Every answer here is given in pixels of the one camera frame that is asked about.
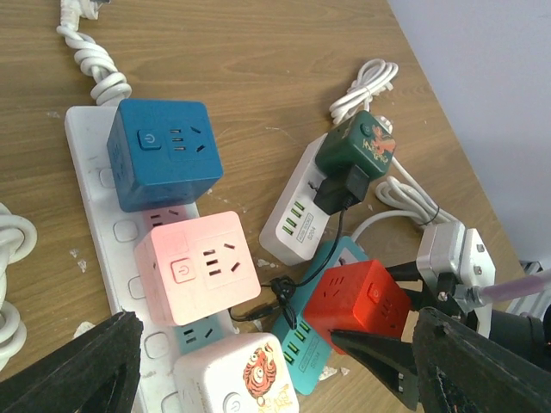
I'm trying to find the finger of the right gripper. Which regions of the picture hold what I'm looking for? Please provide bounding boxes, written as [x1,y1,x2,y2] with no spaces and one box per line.
[386,262,422,282]
[331,330,419,411]

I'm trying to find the white coiled cord right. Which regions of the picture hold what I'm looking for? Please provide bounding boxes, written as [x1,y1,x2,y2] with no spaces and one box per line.
[350,114,458,242]

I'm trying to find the long white power strip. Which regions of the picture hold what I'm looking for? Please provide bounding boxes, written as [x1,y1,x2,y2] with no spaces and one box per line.
[64,105,242,413]

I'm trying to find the black charger with cable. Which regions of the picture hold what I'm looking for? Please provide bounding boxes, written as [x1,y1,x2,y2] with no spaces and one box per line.
[228,164,370,330]

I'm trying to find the white power strip green ports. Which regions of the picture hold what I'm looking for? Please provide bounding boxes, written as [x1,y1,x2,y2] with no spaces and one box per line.
[259,136,330,266]

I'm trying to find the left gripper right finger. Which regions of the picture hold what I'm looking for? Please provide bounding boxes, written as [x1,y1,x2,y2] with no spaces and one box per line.
[412,308,550,412]

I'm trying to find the white cube socket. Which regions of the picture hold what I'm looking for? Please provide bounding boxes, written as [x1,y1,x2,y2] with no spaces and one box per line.
[173,332,300,413]

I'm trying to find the red cube socket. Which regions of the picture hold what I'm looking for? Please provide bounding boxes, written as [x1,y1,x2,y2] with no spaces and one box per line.
[303,260,411,354]

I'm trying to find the pink cube socket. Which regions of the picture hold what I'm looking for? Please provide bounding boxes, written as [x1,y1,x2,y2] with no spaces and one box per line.
[134,211,261,326]

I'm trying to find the teal power strip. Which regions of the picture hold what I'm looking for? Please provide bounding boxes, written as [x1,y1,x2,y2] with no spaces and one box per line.
[270,236,368,395]

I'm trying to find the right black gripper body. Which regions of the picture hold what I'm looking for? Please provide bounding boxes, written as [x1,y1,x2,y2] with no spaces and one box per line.
[404,271,491,338]

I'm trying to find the white bundled cord back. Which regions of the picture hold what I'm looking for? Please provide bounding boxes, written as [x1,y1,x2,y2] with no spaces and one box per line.
[328,58,399,126]

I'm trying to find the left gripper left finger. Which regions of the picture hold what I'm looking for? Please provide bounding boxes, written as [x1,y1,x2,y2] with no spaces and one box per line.
[1,311,143,412]

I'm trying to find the dark green cube socket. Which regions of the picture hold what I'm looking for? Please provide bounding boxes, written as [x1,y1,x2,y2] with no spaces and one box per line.
[315,110,396,180]

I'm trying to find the long strip white cord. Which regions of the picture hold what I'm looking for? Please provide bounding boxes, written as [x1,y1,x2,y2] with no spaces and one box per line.
[55,0,133,108]

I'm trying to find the blue cube socket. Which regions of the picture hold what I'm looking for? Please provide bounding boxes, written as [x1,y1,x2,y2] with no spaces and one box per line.
[107,98,224,213]

